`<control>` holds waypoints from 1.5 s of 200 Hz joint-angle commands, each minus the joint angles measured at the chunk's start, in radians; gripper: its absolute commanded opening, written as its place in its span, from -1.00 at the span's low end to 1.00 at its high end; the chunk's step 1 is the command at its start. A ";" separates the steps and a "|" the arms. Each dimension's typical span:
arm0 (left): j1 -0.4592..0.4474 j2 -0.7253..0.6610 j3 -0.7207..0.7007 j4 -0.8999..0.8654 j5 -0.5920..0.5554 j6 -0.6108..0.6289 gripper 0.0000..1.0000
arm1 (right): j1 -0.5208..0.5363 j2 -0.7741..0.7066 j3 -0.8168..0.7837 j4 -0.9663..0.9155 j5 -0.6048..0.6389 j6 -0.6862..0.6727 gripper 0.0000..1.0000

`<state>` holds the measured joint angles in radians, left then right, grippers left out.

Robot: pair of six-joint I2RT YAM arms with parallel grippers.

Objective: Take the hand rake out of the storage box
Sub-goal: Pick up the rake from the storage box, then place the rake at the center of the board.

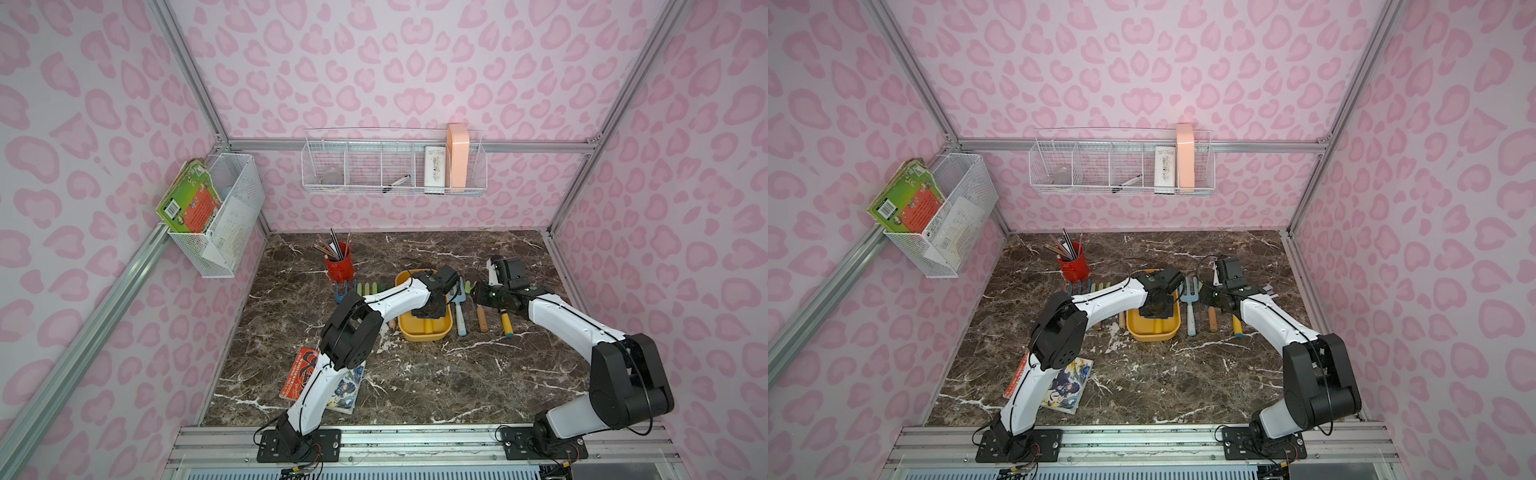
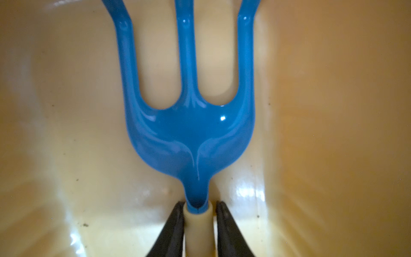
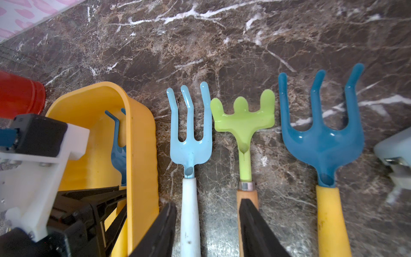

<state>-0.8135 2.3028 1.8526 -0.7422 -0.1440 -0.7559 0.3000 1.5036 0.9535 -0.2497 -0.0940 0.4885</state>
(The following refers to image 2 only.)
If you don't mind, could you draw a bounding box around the yellow plastic storage box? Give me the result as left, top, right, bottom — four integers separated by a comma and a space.
1, 1, 411, 257

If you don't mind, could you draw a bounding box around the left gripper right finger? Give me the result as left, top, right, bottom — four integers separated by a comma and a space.
216, 201, 255, 257

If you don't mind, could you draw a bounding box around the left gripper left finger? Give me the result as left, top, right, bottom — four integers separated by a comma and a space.
147, 201, 185, 257

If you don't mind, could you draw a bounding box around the blue rake yellow handle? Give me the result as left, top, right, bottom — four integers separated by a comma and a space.
104, 1, 260, 257

